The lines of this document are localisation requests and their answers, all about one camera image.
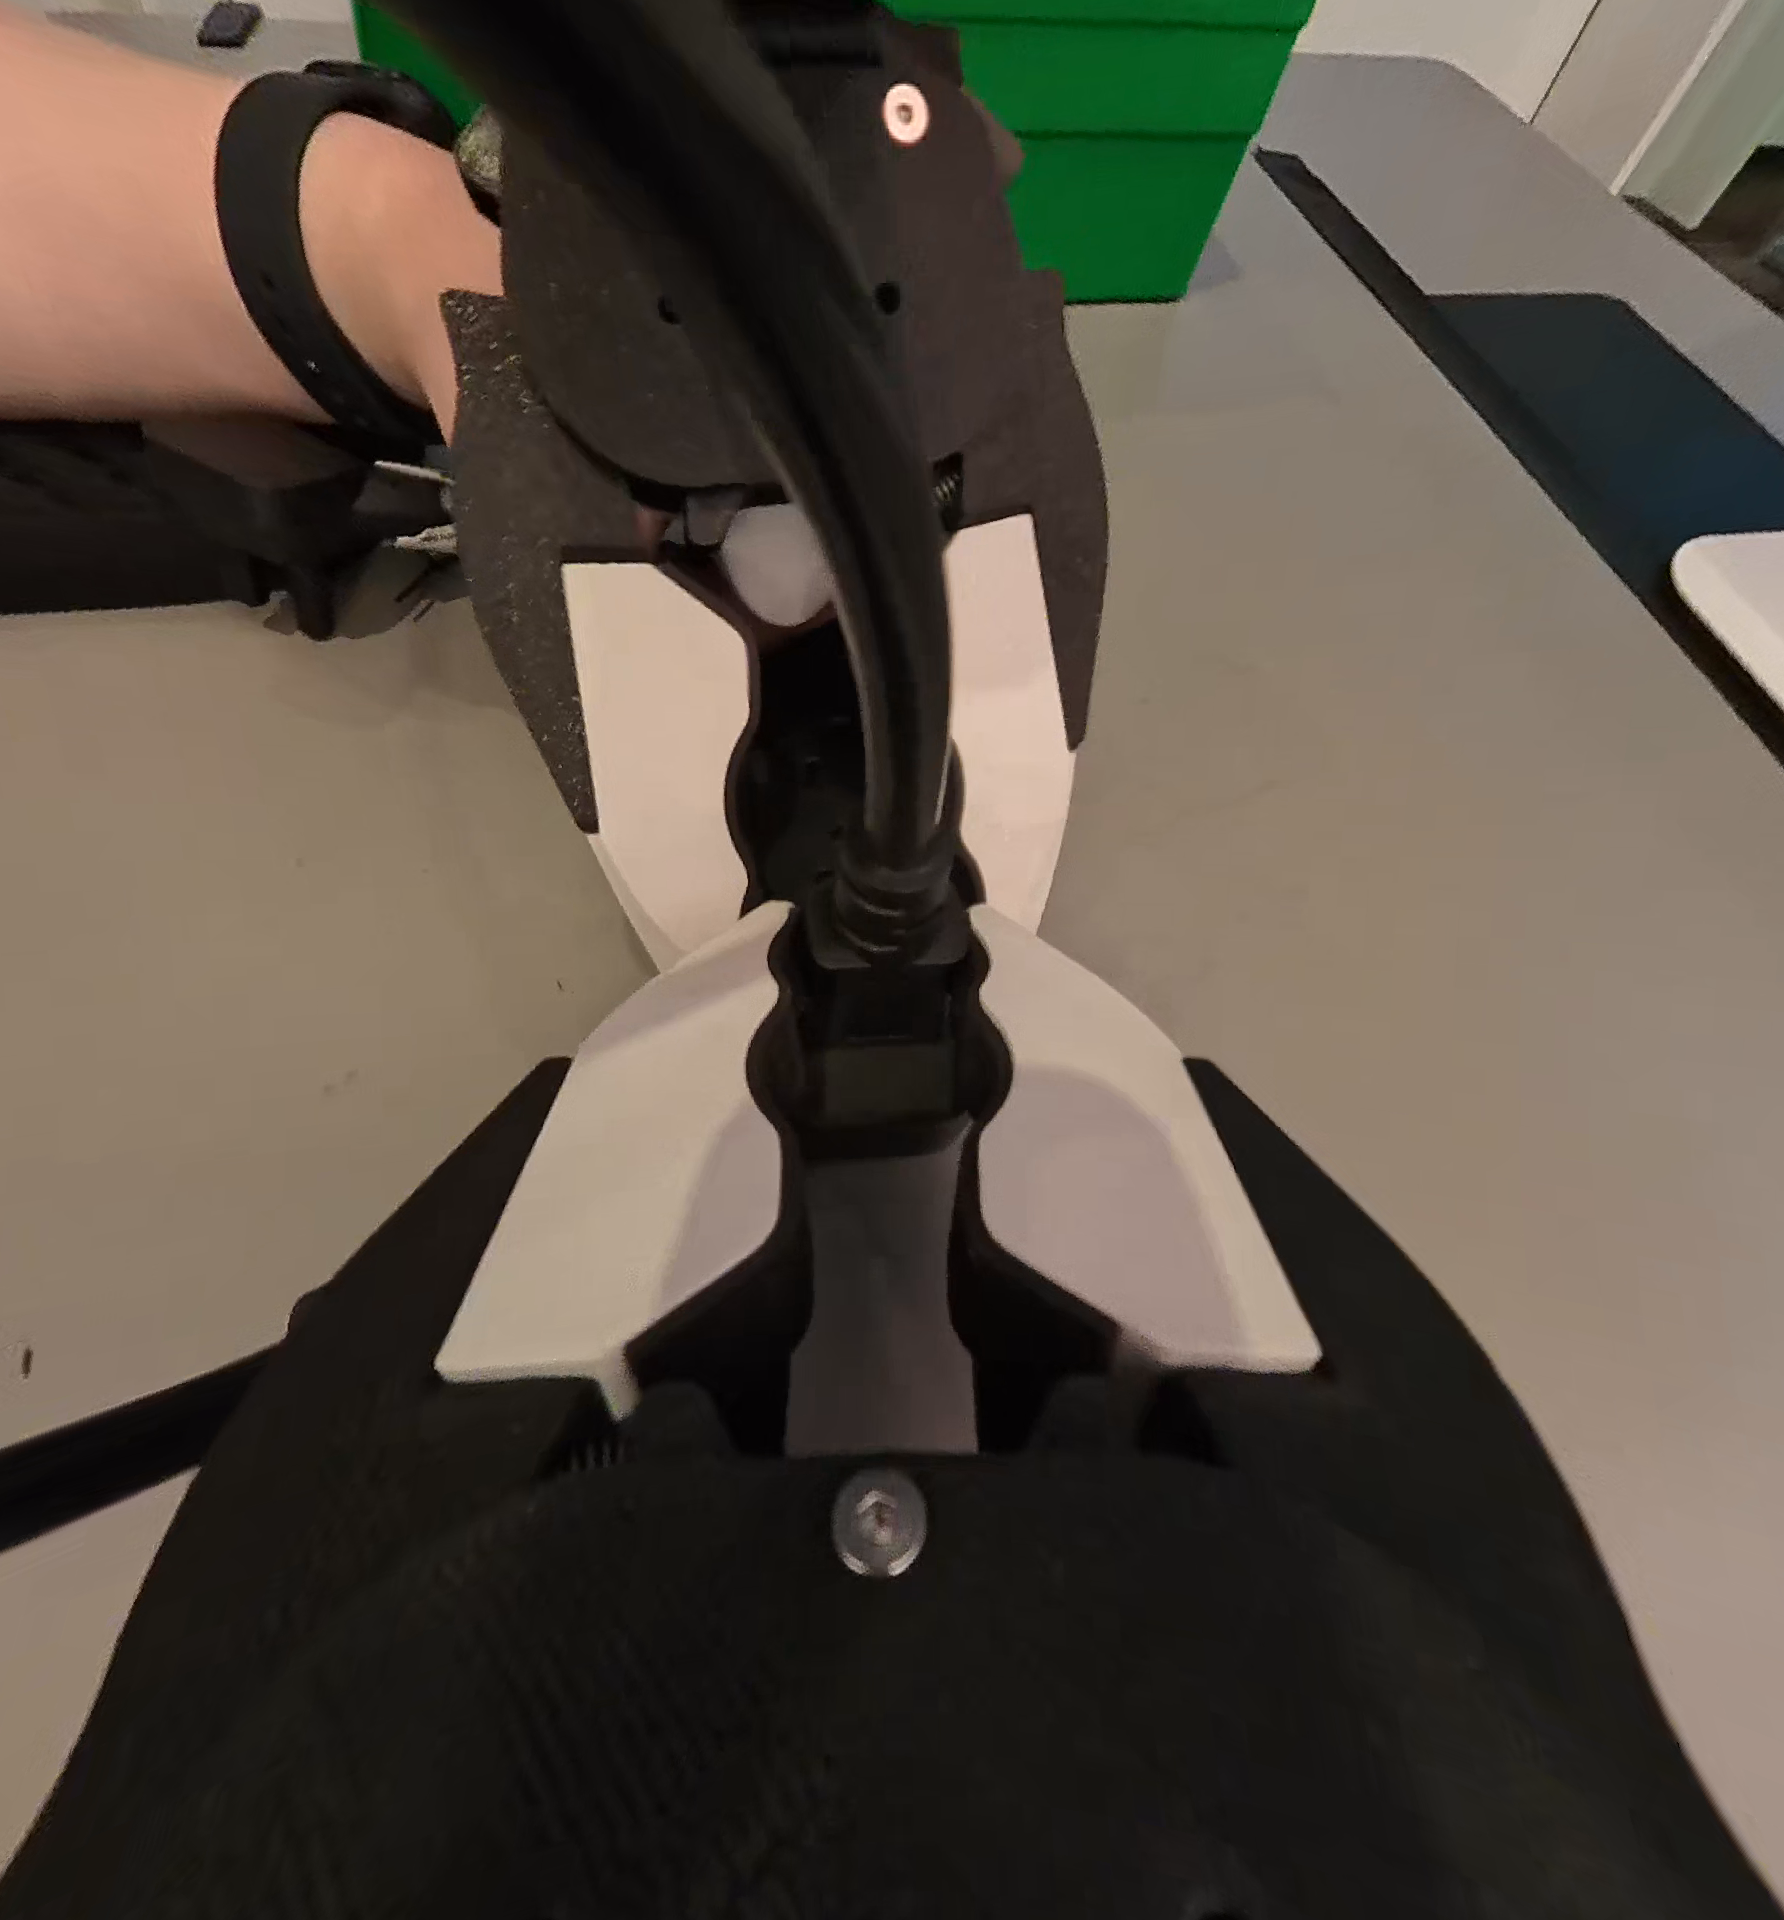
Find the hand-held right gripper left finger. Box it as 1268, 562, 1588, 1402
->
433, 896, 808, 1419

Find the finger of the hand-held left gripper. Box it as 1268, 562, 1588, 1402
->
558, 557, 775, 976
922, 517, 1080, 932

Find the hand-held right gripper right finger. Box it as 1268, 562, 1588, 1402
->
942, 904, 1326, 1390

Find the black power plug cord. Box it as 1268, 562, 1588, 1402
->
374, 0, 1012, 1163

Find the person's left forearm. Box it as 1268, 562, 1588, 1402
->
0, 0, 326, 419

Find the flat square power plug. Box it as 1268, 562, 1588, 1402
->
238, 451, 449, 640

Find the person's left hand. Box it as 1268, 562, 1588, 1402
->
297, 135, 513, 440

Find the black wristband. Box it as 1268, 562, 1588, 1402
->
213, 63, 457, 452

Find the green plastic bin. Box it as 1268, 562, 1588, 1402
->
350, 0, 1317, 305

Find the black bumpy wrist rest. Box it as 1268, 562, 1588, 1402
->
0, 417, 384, 616

